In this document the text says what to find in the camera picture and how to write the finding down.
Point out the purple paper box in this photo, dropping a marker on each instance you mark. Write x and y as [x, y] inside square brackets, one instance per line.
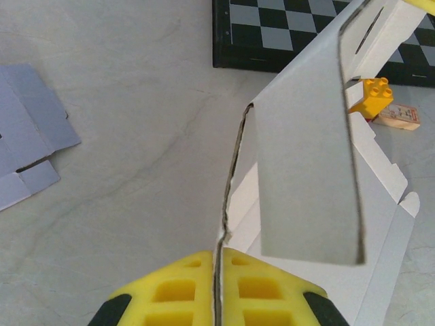
[30, 129]

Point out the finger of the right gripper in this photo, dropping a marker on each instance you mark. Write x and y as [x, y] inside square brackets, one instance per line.
[426, 5]

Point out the black folding chessboard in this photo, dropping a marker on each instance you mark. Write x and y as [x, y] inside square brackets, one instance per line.
[258, 34]

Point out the white paper box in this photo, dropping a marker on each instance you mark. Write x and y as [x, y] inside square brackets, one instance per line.
[306, 153]

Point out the yellow toy brick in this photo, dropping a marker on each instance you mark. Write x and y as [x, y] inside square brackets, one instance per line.
[374, 98]

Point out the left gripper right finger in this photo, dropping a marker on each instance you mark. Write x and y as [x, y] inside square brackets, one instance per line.
[258, 292]

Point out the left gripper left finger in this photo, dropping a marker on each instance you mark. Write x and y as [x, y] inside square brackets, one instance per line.
[176, 292]

